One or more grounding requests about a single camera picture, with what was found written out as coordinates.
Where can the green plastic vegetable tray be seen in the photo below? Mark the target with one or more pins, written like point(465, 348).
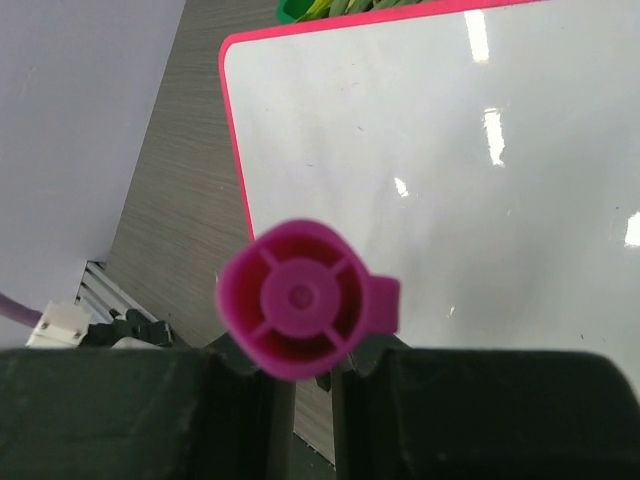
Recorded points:
point(295, 11)

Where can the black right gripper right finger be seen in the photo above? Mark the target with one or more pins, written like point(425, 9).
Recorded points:
point(412, 413)

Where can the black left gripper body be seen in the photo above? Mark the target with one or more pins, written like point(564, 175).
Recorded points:
point(134, 325)

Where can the pink framed whiteboard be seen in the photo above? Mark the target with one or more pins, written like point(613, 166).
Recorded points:
point(485, 153)

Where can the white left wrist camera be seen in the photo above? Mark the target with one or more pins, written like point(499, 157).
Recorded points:
point(61, 325)

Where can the white marker with pink cap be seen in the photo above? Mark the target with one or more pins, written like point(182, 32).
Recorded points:
point(299, 299)

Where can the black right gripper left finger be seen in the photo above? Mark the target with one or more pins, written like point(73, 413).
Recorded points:
point(98, 413)

